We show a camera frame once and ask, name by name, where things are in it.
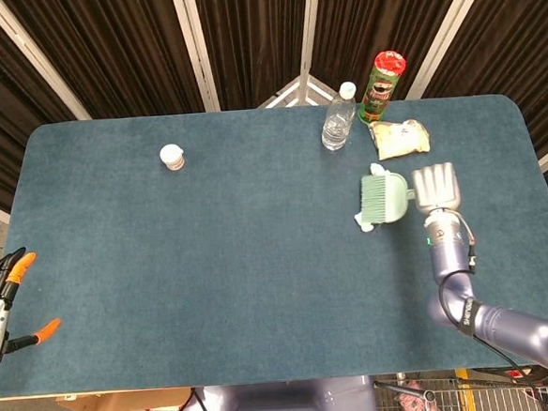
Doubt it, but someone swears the right robot hand white palm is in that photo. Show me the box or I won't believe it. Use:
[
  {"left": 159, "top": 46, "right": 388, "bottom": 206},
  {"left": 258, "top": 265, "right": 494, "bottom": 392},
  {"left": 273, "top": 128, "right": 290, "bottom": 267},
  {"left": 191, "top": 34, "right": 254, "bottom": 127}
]
[{"left": 409, "top": 160, "right": 464, "bottom": 217}]

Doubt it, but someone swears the purple robot torso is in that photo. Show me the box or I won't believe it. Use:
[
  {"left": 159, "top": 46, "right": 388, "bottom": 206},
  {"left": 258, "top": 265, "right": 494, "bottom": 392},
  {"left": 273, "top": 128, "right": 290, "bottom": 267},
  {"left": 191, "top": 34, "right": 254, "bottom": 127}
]
[{"left": 175, "top": 374, "right": 379, "bottom": 411}]

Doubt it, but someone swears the metal wire cart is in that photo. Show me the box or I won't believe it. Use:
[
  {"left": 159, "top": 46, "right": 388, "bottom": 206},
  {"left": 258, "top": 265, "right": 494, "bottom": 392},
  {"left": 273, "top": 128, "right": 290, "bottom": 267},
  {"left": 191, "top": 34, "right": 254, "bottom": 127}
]
[{"left": 373, "top": 362, "right": 548, "bottom": 411}]

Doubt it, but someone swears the brown cardboard box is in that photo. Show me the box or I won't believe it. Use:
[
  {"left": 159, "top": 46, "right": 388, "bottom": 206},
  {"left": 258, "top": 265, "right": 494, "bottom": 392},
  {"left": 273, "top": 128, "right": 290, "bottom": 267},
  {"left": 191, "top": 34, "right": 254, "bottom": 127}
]
[{"left": 56, "top": 385, "right": 195, "bottom": 411}]

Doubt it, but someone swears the white screen frame post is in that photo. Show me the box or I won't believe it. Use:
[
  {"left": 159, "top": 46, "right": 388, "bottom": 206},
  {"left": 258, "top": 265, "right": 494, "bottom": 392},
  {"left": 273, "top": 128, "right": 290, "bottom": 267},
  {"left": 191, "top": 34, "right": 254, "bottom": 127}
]
[
  {"left": 0, "top": 0, "right": 92, "bottom": 128},
  {"left": 293, "top": 0, "right": 333, "bottom": 107},
  {"left": 168, "top": 0, "right": 222, "bottom": 115},
  {"left": 399, "top": 0, "right": 503, "bottom": 100}
]

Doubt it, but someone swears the small white jar red label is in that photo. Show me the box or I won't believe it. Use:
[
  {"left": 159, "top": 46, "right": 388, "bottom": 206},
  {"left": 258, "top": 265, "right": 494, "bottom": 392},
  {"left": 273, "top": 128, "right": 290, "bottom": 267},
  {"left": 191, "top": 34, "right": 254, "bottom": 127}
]
[{"left": 158, "top": 142, "right": 188, "bottom": 174}]

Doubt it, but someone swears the red patterned bag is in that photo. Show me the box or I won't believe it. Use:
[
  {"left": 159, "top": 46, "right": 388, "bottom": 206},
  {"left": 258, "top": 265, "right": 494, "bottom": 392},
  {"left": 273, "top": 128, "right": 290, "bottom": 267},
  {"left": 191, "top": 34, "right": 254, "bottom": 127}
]
[{"left": 392, "top": 376, "right": 443, "bottom": 411}]

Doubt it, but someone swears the blue felt table mat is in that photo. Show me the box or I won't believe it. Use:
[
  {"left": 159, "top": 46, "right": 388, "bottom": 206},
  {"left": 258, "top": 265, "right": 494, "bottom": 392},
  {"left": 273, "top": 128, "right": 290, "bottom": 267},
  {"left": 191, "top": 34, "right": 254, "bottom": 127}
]
[{"left": 0, "top": 87, "right": 548, "bottom": 403}]

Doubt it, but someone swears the clear snack bag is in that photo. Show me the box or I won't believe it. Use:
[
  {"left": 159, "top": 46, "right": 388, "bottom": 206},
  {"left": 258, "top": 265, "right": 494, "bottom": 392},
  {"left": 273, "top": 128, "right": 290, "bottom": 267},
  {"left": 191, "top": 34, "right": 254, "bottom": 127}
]
[{"left": 367, "top": 116, "right": 433, "bottom": 163}]

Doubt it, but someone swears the dark brown curtain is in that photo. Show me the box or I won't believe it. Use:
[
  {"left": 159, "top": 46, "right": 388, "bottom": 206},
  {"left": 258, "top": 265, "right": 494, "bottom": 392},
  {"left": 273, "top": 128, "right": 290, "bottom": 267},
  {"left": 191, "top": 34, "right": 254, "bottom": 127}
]
[{"left": 0, "top": 0, "right": 548, "bottom": 216}]

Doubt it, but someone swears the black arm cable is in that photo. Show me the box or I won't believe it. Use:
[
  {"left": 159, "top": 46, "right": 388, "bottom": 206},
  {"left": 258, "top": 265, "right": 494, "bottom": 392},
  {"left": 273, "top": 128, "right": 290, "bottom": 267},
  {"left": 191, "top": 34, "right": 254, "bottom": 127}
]
[{"left": 434, "top": 238, "right": 541, "bottom": 395}]

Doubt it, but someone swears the green Pringles can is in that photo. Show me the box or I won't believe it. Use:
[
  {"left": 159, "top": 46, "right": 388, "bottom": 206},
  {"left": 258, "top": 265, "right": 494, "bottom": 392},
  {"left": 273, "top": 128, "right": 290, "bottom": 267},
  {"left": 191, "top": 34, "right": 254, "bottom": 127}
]
[{"left": 354, "top": 49, "right": 412, "bottom": 127}]

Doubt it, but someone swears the clear plastic water bottle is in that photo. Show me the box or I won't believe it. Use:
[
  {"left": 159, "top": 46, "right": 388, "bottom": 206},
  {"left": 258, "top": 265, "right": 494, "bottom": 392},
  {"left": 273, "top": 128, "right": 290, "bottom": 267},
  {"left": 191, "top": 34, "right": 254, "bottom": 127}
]
[{"left": 317, "top": 81, "right": 362, "bottom": 152}]

